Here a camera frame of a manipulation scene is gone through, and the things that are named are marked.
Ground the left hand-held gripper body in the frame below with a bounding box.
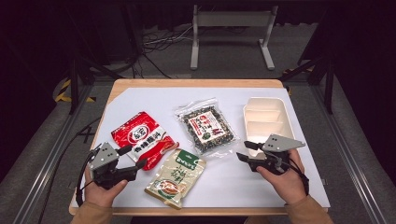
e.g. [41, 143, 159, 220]
[88, 142, 138, 190]

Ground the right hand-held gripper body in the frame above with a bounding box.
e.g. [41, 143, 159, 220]
[248, 133, 306, 175]

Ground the red sauce packet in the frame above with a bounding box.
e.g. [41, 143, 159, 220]
[110, 111, 180, 172]

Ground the white divided container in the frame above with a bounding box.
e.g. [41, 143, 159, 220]
[242, 96, 297, 160]

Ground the beige green seasoning packet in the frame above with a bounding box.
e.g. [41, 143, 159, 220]
[143, 147, 207, 210]

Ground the person's left hand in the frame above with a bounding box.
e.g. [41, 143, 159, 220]
[83, 169, 129, 209]

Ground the person's right hand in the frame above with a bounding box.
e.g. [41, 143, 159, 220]
[255, 148, 308, 206]

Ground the white paper sheet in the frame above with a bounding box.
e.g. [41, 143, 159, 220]
[70, 87, 332, 209]

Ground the clear bag of dark seeds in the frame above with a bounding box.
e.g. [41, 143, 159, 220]
[174, 97, 239, 157]

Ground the yellow black hazard tape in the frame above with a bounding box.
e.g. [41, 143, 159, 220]
[54, 78, 96, 104]

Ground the black metal stand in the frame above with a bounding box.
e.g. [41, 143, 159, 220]
[280, 50, 336, 116]
[64, 43, 124, 116]

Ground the left hand-held gripper cable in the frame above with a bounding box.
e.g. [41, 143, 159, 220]
[75, 146, 104, 208]

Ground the hand-held gripper cable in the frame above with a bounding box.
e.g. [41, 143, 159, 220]
[288, 154, 310, 197]
[75, 146, 104, 208]

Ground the black floor cable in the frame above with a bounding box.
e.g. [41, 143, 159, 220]
[36, 116, 103, 224]

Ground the right hand-held gripper cable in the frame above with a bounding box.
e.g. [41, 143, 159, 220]
[288, 154, 310, 197]

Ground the aluminium rail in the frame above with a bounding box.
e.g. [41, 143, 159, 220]
[11, 83, 95, 224]
[310, 83, 389, 224]

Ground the bundle of floor cables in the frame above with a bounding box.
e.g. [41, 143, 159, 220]
[132, 24, 194, 79]

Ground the white metal stand frame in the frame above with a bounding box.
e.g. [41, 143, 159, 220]
[190, 4, 279, 71]

